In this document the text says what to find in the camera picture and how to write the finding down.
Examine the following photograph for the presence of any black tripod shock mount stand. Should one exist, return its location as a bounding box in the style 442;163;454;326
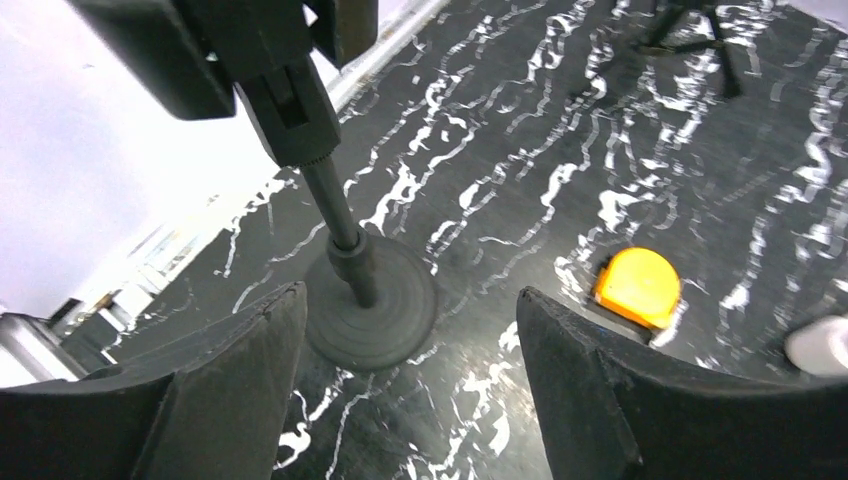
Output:
629;0;743;101

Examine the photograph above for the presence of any white PVC pipe frame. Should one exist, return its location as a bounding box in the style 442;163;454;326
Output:
784;315;847;377

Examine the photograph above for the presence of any orange tape measure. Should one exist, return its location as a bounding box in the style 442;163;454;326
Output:
592;247;682;330

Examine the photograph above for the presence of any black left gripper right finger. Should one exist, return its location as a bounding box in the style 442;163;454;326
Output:
516;287;847;479

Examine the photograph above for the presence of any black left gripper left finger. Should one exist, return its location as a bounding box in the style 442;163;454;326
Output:
1;282;307;479

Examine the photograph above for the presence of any black round-base mic stand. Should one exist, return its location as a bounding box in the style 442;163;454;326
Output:
74;0;437;371

